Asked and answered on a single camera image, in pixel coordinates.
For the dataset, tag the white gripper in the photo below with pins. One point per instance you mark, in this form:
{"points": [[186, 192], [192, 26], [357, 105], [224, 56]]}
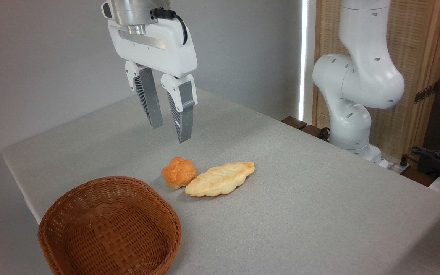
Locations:
{"points": [[155, 49]]}

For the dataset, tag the round orange bread roll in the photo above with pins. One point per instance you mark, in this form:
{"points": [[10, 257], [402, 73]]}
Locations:
{"points": [[178, 172]]}

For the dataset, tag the long pale braided bread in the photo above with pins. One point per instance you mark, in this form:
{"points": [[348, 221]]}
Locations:
{"points": [[220, 178]]}

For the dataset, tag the brown wicker basket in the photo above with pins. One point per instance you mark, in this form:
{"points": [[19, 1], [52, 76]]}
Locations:
{"points": [[109, 229]]}

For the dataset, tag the dark brown wooden block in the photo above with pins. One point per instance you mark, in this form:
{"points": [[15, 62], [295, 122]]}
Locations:
{"points": [[311, 130], [293, 122]]}

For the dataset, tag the grey tablecloth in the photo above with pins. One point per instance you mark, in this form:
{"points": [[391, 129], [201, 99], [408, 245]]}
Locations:
{"points": [[319, 214]]}

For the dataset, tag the white power strip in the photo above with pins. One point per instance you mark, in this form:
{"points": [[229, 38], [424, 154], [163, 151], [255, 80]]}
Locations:
{"points": [[395, 167]]}

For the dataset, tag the wooden rattan folding screen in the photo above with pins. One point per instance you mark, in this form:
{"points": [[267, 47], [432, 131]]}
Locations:
{"points": [[414, 38]]}

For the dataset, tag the dark metal screen hinge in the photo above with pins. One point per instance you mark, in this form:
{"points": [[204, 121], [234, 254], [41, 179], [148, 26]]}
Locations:
{"points": [[425, 93]]}

